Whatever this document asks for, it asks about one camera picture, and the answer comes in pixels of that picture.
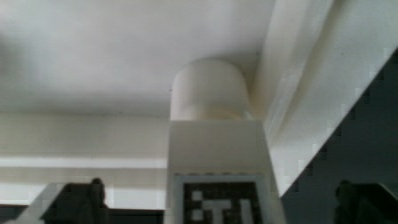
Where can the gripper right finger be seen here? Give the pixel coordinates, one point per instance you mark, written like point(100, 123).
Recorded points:
point(367, 203)

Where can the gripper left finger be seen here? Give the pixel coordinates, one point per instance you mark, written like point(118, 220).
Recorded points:
point(79, 207)

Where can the white table leg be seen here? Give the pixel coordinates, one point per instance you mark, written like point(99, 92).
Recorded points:
point(221, 181)

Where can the white square tabletop part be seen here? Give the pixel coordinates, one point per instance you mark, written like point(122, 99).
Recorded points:
point(92, 55)

